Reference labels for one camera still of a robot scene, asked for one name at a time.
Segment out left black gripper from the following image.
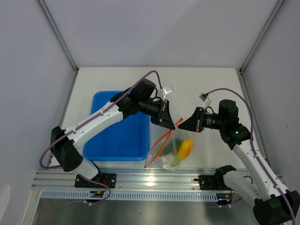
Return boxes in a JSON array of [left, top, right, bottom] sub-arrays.
[[139, 98, 175, 131]]

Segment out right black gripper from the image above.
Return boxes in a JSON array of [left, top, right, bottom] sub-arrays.
[[178, 107, 226, 133]]

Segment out yellow orange mango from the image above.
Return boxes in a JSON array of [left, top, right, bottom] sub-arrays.
[[177, 138, 194, 160]]

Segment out dark green cucumber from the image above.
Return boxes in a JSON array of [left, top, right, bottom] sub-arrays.
[[159, 138, 183, 157]]

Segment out clear zip bag orange zipper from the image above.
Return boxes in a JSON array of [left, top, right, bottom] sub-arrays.
[[144, 118, 195, 171]]

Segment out green grape bunch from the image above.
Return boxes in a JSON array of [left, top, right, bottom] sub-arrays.
[[172, 158, 180, 167]]

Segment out white cauliflower with leaves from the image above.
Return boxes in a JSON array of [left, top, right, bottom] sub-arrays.
[[159, 155, 177, 171]]

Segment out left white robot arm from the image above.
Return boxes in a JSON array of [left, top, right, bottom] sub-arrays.
[[50, 79, 175, 188]]

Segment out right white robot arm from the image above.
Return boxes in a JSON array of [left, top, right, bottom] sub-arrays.
[[178, 99, 300, 225]]

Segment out blue plastic bin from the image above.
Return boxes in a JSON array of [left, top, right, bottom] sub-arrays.
[[82, 90, 150, 162]]

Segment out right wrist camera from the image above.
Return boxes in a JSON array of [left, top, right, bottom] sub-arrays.
[[199, 93, 211, 109]]

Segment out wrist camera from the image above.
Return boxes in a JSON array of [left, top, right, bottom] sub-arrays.
[[199, 93, 211, 109], [160, 86, 173, 100]]

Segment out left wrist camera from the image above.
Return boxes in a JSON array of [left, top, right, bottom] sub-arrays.
[[160, 86, 173, 100]]

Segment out aluminium front rail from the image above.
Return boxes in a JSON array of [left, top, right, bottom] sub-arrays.
[[31, 168, 215, 192]]

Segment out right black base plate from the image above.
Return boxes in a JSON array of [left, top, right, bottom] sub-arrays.
[[194, 175, 231, 191]]

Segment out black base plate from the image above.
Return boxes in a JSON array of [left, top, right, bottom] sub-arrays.
[[75, 173, 117, 188], [194, 175, 231, 191]]

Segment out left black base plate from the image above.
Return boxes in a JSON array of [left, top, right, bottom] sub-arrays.
[[75, 173, 117, 188]]

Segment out right aluminium frame post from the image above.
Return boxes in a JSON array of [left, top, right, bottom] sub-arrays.
[[239, 0, 287, 75]]

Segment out aluminium frame post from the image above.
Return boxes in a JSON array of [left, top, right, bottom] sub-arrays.
[[36, 0, 79, 73], [239, 0, 287, 75]]

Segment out white slotted cable duct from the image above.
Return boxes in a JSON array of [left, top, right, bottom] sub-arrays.
[[41, 189, 218, 202]]

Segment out left aluminium frame post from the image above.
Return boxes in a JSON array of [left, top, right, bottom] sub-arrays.
[[36, 0, 79, 73]]

